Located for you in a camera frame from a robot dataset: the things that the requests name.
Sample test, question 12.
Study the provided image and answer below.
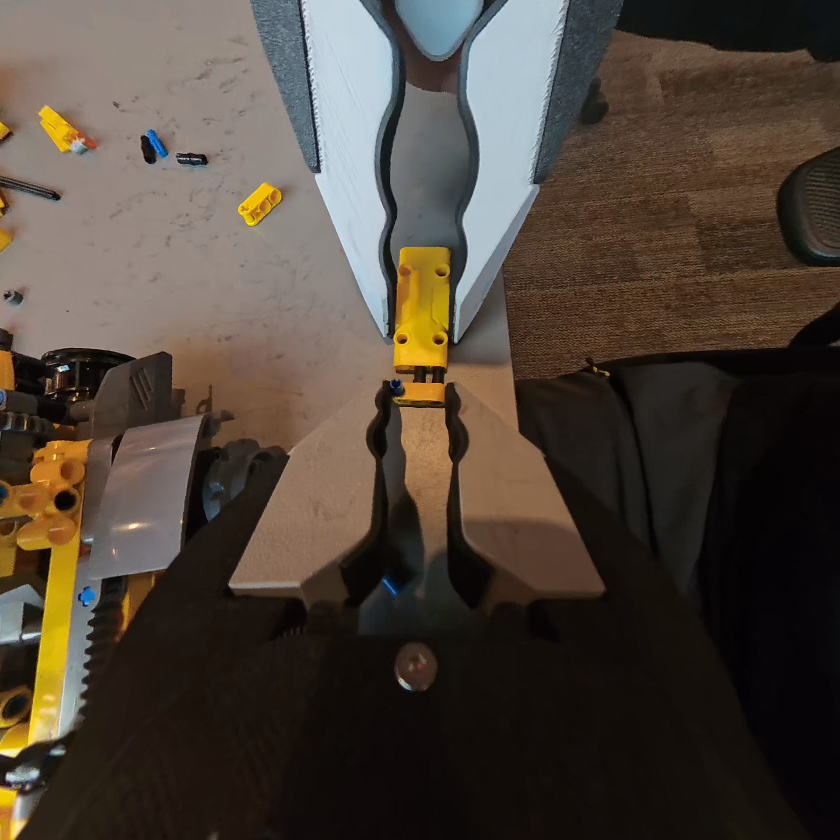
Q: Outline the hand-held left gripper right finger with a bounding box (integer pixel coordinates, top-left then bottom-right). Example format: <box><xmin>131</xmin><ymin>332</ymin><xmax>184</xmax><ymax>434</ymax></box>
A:
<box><xmin>445</xmin><ymin>381</ymin><xmax>606</xmax><ymax>610</ymax></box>

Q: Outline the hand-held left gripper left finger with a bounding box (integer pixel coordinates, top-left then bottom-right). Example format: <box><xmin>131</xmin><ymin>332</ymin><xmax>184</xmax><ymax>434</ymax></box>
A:
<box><xmin>227</xmin><ymin>379</ymin><xmax>395</xmax><ymax>608</ymax></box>

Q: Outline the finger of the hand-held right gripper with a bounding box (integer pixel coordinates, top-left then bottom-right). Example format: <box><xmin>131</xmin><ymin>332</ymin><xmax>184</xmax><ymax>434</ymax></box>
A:
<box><xmin>448</xmin><ymin>0</ymin><xmax>571</xmax><ymax>344</ymax></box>
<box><xmin>301</xmin><ymin>0</ymin><xmax>406</xmax><ymax>340</ymax></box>

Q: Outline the short yellow beam with pins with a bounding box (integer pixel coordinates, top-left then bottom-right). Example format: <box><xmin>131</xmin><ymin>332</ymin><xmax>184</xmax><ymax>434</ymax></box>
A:
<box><xmin>387</xmin><ymin>365</ymin><xmax>448</xmax><ymax>408</ymax></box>

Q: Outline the yellow rectangular building panel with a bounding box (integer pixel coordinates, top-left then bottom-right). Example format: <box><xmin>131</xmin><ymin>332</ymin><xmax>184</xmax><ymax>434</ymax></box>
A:
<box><xmin>392</xmin><ymin>246</ymin><xmax>454</xmax><ymax>367</ymax></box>

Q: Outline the person's right forearm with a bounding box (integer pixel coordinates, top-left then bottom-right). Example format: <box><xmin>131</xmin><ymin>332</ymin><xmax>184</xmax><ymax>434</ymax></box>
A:
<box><xmin>616</xmin><ymin>0</ymin><xmax>840</xmax><ymax>64</ymax></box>

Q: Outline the person's right hand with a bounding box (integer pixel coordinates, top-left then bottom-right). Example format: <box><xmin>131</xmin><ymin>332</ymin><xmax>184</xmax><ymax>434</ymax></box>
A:
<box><xmin>406</xmin><ymin>59</ymin><xmax>462</xmax><ymax>93</ymax></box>

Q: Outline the black chair caster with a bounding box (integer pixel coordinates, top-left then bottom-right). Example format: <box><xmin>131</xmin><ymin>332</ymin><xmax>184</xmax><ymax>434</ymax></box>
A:
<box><xmin>579</xmin><ymin>77</ymin><xmax>610</xmax><ymax>126</ymax></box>

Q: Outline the yellow two-hole connector block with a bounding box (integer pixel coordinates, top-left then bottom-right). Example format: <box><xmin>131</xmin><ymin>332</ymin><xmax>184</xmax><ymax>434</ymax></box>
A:
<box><xmin>238</xmin><ymin>182</ymin><xmax>283</xmax><ymax>227</ymax></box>

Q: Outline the yellow grey toy vehicle model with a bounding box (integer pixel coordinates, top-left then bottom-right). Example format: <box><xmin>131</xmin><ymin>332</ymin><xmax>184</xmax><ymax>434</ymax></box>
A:
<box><xmin>0</xmin><ymin>328</ymin><xmax>291</xmax><ymax>840</ymax></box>

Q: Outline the yellow wedge piece orange tip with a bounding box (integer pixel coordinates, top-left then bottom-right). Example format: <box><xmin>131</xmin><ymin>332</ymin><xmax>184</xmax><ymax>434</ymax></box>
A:
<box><xmin>37</xmin><ymin>105</ymin><xmax>97</xmax><ymax>155</ymax></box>

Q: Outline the black axle rod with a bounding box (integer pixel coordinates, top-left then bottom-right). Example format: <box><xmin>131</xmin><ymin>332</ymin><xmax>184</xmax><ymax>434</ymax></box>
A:
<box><xmin>0</xmin><ymin>175</ymin><xmax>62</xmax><ymax>202</ymax></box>

